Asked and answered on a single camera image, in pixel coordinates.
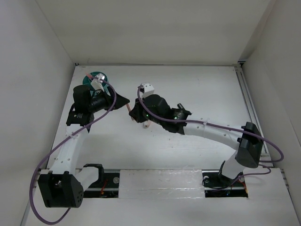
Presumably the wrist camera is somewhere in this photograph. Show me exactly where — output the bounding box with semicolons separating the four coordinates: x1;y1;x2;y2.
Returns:
91;73;105;91
138;82;155;98

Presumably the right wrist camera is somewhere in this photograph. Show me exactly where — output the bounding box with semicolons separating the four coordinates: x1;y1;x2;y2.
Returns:
138;82;155;98

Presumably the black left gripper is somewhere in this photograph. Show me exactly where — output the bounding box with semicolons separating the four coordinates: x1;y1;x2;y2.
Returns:
87;86;129;113

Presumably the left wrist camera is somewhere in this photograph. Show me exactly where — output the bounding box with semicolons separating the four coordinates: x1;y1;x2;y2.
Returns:
91;73;105;91

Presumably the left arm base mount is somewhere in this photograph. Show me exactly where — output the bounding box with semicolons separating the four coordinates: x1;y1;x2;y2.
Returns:
83;170;120;198

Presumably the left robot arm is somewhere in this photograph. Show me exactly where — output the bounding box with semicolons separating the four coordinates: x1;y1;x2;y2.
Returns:
38;85;130;208

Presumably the orange pen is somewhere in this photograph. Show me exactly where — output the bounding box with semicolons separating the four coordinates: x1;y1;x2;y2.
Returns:
126;104;134;121

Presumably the aluminium rail right side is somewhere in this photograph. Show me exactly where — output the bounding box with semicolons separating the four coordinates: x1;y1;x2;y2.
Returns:
236;61;289;189

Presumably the teal round desk organizer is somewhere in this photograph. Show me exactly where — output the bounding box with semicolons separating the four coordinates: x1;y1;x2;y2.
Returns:
82;71;109;95

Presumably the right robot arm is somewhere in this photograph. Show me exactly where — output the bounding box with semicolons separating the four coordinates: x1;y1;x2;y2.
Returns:
129;94;263;186

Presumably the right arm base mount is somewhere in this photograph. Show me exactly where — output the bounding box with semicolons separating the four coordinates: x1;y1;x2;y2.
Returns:
201;170;248;198

